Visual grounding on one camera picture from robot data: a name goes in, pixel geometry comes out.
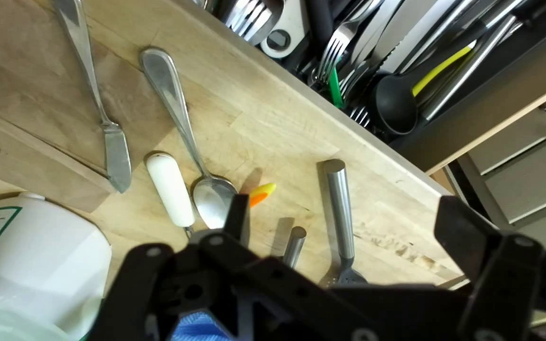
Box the small orange piece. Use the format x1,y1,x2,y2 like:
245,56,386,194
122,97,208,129
247,182,280,209

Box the open wooden drawer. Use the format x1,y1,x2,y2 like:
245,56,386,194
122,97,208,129
177,0,546,177

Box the silver metal kitchen tool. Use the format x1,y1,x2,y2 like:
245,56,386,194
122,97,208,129
272,217,310,272

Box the green plastic utensil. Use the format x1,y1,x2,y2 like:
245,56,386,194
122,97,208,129
327,65,346,110

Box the black ladle silver handle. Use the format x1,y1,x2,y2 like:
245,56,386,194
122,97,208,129
319,158,371,289

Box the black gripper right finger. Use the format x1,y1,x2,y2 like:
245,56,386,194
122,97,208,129
435,194,546,341

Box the brown wooden cutting board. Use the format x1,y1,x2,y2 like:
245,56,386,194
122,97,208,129
0,0,175,217

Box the silver butter knife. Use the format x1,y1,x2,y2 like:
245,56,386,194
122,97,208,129
54,0,135,196

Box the white plastic bucket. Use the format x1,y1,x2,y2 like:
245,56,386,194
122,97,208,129
0,192,115,341

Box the white grey kitchen tool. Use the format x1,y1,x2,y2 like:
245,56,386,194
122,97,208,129
261,0,314,63

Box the silver fork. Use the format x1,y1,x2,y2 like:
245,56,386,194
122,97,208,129
223,0,281,46
314,0,384,88

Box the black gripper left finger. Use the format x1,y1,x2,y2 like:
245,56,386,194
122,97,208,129
99,192,251,341

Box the black ladle yellow handle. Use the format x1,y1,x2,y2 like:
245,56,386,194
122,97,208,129
374,40,479,139

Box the white kitchen cabinet drawers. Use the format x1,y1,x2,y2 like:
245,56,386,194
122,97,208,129
443,82,546,254

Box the large kitchen knife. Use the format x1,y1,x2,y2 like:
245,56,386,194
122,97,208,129
376,0,443,76

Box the black cutlery organiser tray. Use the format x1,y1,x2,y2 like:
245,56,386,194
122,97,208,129
209,0,546,145

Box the silver spoon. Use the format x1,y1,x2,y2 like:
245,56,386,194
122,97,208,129
139,46,240,232

